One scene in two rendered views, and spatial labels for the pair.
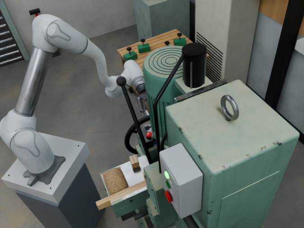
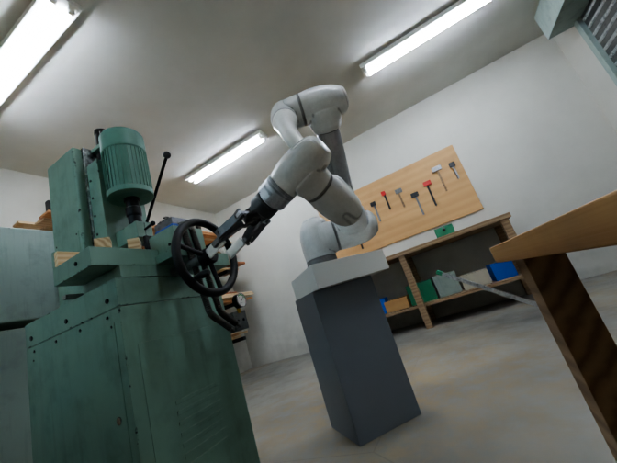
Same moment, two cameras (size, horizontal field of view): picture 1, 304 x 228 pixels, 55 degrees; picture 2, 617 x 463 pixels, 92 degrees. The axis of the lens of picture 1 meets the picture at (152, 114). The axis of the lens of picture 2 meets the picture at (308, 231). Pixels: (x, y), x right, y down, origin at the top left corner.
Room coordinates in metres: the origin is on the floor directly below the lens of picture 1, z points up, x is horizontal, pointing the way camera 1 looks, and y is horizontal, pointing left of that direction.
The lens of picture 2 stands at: (1.98, -0.48, 0.52)
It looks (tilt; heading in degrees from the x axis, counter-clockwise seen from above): 15 degrees up; 132
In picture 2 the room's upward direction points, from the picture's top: 18 degrees counter-clockwise
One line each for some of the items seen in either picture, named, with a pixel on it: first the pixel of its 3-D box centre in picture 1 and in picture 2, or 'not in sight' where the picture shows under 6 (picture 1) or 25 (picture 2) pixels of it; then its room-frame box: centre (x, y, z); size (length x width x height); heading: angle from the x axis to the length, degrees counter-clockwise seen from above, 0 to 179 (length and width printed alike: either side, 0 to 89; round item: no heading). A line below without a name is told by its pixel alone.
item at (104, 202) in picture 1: (160, 178); not in sight; (0.69, 0.00, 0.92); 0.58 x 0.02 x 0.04; 109
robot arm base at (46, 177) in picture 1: (40, 167); (321, 265); (0.99, 0.65, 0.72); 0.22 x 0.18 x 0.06; 153
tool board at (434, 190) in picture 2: not in sight; (389, 208); (0.23, 3.21, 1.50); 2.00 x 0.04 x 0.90; 19
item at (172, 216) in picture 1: (162, 210); not in sight; (0.49, 0.01, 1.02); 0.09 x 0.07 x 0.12; 109
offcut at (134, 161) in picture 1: (134, 161); not in sight; (0.80, 0.11, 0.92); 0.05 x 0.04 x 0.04; 11
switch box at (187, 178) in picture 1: (181, 182); not in sight; (0.37, -0.05, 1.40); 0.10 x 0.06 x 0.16; 19
